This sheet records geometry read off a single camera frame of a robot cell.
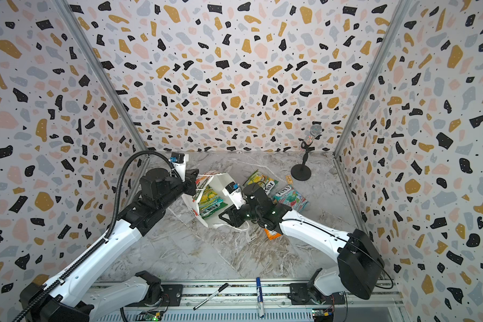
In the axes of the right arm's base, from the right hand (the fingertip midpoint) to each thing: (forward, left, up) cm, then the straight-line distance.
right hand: (219, 211), depth 74 cm
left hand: (+11, +8, +13) cm, 18 cm away
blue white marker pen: (-24, -15, -19) cm, 35 cm away
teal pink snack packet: (+19, -30, -19) cm, 40 cm away
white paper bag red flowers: (+11, +7, -11) cm, 17 cm away
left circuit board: (-30, +23, -20) cm, 43 cm away
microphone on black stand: (+36, -39, -20) cm, 57 cm away
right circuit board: (-29, -37, -21) cm, 52 cm away
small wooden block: (+30, -31, -21) cm, 48 cm away
